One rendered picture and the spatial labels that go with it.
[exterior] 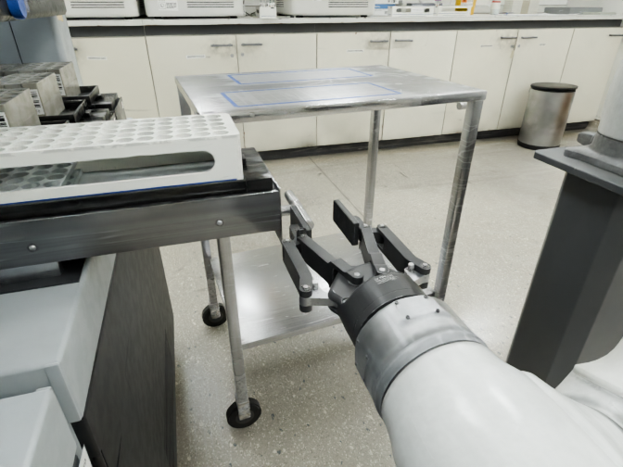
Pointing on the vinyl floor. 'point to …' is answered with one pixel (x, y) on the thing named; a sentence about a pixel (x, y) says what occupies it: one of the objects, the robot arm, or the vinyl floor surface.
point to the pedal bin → (546, 115)
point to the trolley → (237, 415)
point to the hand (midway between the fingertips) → (322, 223)
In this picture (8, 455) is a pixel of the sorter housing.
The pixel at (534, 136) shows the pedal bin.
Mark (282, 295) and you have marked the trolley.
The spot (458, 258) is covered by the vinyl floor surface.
